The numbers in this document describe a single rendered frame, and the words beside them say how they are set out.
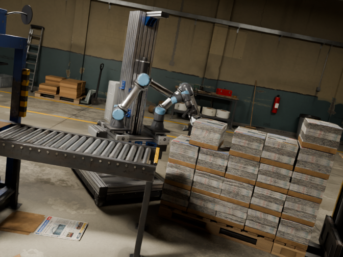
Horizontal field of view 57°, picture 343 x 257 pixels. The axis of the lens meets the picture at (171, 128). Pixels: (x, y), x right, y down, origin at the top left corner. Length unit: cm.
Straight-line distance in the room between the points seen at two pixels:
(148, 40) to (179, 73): 612
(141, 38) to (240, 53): 655
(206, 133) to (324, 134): 102
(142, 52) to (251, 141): 149
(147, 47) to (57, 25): 686
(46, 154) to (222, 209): 171
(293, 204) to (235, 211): 53
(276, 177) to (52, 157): 192
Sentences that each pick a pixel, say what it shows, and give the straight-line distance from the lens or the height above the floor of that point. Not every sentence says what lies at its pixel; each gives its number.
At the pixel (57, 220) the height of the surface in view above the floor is 1.
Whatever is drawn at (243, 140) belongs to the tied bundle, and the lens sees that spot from 300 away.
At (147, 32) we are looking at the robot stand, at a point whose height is 183.
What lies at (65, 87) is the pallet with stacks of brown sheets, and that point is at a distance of 902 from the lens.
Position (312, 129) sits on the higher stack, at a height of 123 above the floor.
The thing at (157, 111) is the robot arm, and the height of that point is 102.
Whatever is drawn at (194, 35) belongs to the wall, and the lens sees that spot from 964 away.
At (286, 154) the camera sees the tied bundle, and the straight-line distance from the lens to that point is 301.
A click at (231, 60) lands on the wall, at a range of 976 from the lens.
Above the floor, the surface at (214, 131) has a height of 102.
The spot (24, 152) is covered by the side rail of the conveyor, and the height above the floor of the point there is 74.
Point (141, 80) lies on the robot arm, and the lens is 310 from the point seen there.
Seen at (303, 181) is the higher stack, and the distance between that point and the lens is 308.
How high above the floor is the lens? 159
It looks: 12 degrees down
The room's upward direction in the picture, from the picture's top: 10 degrees clockwise
